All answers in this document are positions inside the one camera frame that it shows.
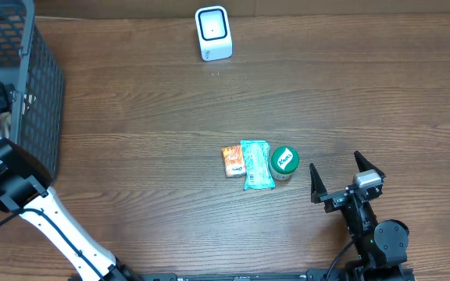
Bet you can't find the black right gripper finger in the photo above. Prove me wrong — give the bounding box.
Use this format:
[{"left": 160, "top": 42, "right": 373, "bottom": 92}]
[
  {"left": 309, "top": 163, "right": 327, "bottom": 204},
  {"left": 354, "top": 151, "right": 386, "bottom": 180}
]

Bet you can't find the green lid Knorr jar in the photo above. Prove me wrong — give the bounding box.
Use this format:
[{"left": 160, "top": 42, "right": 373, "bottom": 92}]
[{"left": 270, "top": 146, "right": 300, "bottom": 180}]

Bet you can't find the teal tissue packet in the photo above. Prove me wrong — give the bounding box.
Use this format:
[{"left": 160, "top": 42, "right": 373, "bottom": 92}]
[{"left": 241, "top": 140, "right": 275, "bottom": 190}]

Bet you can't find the orange snack packet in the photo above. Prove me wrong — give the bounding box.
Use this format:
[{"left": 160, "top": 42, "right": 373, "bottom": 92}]
[{"left": 221, "top": 144, "right": 246, "bottom": 177}]

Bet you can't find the clear brown snack bag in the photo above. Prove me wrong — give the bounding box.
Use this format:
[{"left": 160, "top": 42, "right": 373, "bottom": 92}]
[{"left": 0, "top": 112, "right": 12, "bottom": 138}]

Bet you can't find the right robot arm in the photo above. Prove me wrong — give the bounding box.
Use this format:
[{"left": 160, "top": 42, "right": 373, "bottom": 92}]
[{"left": 306, "top": 151, "right": 415, "bottom": 281}]

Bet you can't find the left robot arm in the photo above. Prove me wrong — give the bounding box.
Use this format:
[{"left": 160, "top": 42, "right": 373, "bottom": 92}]
[{"left": 0, "top": 84, "right": 140, "bottom": 281}]

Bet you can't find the white barcode scanner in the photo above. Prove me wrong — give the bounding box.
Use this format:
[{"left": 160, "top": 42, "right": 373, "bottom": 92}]
[{"left": 195, "top": 5, "right": 233, "bottom": 62}]

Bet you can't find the grey plastic mesh basket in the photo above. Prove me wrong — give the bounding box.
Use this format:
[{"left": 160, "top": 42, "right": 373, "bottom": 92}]
[{"left": 0, "top": 0, "right": 65, "bottom": 177}]

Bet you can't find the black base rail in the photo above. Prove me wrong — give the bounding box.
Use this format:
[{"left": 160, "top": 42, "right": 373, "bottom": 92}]
[{"left": 130, "top": 269, "right": 416, "bottom": 281}]

